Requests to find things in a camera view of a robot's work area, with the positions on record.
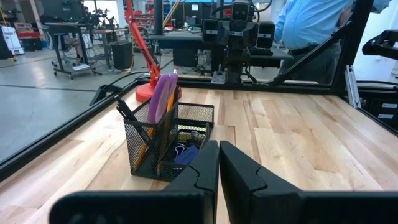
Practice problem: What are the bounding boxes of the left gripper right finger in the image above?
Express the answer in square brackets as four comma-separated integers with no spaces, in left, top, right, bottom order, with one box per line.
[219,140,398,224]

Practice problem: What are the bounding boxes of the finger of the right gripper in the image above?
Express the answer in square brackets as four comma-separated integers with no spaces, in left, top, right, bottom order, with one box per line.
[201,18,219,44]
[257,21,276,50]

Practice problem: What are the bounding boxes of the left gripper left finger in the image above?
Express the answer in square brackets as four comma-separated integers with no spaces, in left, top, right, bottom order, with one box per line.
[49,139,220,224]

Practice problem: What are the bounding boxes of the orange pencil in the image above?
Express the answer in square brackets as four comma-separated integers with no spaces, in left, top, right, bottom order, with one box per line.
[171,66,182,103]
[134,88,177,164]

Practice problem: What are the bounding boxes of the yellow sticky note pad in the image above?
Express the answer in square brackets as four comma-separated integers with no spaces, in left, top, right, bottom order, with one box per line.
[177,131,200,144]

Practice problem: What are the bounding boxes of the purple handled scissors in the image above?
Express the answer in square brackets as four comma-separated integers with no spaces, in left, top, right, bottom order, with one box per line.
[146,73,179,125]

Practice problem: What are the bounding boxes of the black pen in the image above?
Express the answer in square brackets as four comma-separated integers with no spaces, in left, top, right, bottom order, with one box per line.
[119,96,139,123]
[114,95,137,123]

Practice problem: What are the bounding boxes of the black mesh desk organizer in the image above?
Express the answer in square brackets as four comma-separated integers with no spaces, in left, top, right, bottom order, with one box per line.
[123,101,215,183]

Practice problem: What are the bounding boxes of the dark grey desk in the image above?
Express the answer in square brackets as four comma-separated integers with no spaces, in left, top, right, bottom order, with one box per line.
[148,30,295,68]

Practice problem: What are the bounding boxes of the person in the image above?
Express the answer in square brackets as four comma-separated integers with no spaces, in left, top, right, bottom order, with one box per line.
[273,0,393,86]

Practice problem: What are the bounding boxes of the black pole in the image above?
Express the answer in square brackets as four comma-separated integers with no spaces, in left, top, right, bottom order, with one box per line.
[153,0,164,36]

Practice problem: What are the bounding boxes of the red desk lamp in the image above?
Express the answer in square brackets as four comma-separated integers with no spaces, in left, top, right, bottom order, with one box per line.
[123,0,183,103]

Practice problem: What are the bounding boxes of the black bin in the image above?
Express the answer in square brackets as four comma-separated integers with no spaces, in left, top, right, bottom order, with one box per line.
[111,40,135,70]

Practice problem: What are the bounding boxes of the black rolling cart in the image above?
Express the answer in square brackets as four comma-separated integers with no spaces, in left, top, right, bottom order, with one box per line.
[42,21,104,80]

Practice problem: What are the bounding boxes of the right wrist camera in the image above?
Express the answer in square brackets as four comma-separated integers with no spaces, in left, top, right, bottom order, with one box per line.
[231,0,251,23]

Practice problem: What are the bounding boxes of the silver metal bracket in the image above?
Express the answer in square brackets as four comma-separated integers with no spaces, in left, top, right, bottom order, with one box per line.
[344,64,362,110]

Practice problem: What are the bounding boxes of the black curved mount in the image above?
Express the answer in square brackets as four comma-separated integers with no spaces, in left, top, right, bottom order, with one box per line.
[361,29,398,62]

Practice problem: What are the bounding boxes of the black aluminium table frame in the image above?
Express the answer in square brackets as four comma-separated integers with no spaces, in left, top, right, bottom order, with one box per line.
[0,0,398,183]

